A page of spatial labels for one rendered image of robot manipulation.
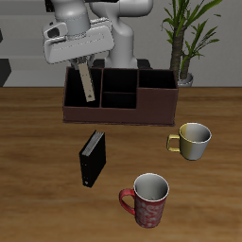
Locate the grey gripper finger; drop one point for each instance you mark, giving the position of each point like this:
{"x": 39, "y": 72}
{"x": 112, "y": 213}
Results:
{"x": 90, "y": 60}
{"x": 75, "y": 63}

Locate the black book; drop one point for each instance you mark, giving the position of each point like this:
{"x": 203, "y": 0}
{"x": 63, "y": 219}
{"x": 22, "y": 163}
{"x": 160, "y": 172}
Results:
{"x": 94, "y": 162}

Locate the dark brown desk caddy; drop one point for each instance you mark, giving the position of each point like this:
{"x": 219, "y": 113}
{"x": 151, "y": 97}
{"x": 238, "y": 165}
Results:
{"x": 154, "y": 105}

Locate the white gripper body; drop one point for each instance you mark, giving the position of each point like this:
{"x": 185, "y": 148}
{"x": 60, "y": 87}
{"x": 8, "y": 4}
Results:
{"x": 78, "y": 45}

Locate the green pot plant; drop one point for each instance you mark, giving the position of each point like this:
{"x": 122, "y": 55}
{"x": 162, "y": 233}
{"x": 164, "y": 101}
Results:
{"x": 178, "y": 41}

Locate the yellow and white mug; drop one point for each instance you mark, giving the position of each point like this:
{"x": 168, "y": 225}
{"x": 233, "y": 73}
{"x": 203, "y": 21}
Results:
{"x": 192, "y": 145}

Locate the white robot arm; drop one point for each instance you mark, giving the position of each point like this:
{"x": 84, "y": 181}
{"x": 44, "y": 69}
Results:
{"x": 121, "y": 38}

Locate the red patterned mug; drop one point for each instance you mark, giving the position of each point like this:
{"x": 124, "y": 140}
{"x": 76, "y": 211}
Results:
{"x": 149, "y": 208}

